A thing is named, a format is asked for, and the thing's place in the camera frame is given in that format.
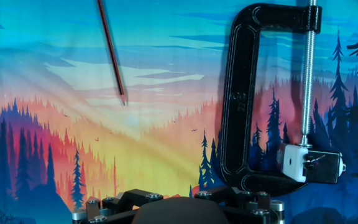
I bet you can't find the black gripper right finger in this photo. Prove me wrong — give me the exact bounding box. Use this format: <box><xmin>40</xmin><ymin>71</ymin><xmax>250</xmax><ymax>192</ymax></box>
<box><xmin>194</xmin><ymin>186</ymin><xmax>285</xmax><ymax>224</ymax></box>

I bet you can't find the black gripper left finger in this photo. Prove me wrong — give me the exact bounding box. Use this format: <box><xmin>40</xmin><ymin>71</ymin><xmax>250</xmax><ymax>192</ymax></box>
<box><xmin>71</xmin><ymin>189</ymin><xmax>164</xmax><ymax>224</ymax></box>

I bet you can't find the red and black pencil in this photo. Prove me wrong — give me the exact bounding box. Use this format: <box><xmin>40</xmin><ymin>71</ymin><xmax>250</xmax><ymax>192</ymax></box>
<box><xmin>96</xmin><ymin>0</ymin><xmax>127</xmax><ymax>107</ymax></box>

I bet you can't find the white and black pencil sharpener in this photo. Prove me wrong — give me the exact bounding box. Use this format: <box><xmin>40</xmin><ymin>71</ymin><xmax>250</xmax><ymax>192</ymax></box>
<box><xmin>277</xmin><ymin>143</ymin><xmax>347</xmax><ymax>184</ymax></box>

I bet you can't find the landscape printed cloth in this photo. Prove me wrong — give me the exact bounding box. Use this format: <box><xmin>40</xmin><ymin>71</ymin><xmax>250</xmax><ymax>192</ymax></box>
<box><xmin>0</xmin><ymin>0</ymin><xmax>358</xmax><ymax>224</ymax></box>

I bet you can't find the black metal C-clamp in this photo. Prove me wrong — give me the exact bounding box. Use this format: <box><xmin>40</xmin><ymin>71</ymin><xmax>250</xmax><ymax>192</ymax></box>
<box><xmin>218</xmin><ymin>0</ymin><xmax>323</xmax><ymax>197</ymax></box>

